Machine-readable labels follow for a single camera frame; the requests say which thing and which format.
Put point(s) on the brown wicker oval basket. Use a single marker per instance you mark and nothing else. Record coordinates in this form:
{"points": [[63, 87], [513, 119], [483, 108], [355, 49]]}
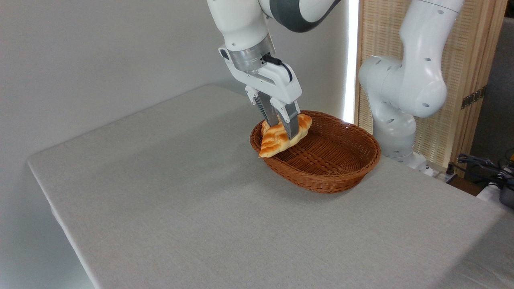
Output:
{"points": [[329, 160]]}

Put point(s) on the wooden bamboo folding screen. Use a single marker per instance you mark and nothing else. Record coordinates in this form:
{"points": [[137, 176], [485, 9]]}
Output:
{"points": [[470, 48]]}

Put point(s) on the metal screen hinge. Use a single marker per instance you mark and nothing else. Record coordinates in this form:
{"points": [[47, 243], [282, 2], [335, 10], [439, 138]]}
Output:
{"points": [[474, 97]]}

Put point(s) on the grey tablecloth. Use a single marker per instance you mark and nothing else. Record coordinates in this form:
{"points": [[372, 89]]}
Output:
{"points": [[241, 241]]}

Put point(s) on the braided golden bread loaf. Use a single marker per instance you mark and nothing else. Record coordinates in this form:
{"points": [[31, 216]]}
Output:
{"points": [[275, 142]]}

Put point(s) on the round pale bread bun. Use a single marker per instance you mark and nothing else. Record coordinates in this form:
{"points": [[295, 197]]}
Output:
{"points": [[264, 127]]}

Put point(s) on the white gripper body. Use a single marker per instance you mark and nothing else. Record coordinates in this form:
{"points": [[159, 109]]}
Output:
{"points": [[277, 86]]}

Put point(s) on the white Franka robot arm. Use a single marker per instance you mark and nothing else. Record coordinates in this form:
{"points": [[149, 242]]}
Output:
{"points": [[241, 24]]}

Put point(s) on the white power strip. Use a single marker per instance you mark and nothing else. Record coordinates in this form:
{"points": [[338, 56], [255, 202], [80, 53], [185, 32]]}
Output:
{"points": [[443, 176]]}

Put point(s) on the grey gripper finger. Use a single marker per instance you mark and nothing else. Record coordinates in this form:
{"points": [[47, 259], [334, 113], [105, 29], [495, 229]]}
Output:
{"points": [[291, 120], [267, 110]]}

